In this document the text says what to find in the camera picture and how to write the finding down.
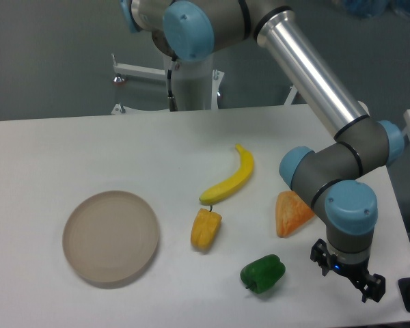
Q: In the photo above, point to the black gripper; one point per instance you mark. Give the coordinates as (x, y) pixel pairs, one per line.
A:
(352, 266)

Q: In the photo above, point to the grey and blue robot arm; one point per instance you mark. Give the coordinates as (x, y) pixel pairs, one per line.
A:
(327, 181)

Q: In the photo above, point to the green bell pepper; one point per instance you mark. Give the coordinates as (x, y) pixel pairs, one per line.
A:
(262, 274)

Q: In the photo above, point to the yellow pepper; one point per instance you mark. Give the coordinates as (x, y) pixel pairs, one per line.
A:
(205, 228)

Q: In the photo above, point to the orange fruit wedge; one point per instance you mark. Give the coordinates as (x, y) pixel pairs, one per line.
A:
(291, 212)

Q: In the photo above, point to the yellow banana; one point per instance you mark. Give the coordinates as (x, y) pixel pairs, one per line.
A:
(232, 184)

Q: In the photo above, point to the beige round plate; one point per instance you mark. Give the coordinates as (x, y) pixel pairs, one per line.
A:
(111, 238)

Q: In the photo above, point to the blue object in background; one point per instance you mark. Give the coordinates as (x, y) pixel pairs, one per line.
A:
(364, 8)

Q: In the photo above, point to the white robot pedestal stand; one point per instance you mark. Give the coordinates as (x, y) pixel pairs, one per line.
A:
(190, 86)

